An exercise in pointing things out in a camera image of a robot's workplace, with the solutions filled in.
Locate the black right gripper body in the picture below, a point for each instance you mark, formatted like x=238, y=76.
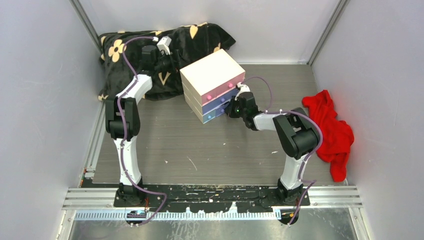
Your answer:
x=239, y=112

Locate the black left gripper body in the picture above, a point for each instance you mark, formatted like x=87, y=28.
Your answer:
x=164, y=65

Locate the white pink drawer organizer box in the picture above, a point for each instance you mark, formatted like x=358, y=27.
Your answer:
x=209, y=84

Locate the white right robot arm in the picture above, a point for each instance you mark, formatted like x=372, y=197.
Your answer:
x=298, y=134

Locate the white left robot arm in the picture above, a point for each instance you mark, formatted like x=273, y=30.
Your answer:
x=122, y=119

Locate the black floral plush blanket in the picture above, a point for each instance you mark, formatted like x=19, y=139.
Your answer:
x=193, y=41

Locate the red cloth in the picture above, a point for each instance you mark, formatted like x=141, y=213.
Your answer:
x=338, y=136

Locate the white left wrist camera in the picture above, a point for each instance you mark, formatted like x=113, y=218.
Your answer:
x=163, y=45

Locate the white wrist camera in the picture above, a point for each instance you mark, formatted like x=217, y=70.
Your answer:
x=242, y=88
x=163, y=45

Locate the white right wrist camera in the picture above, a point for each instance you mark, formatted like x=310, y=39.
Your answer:
x=242, y=88

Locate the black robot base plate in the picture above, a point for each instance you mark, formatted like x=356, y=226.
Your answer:
x=209, y=198

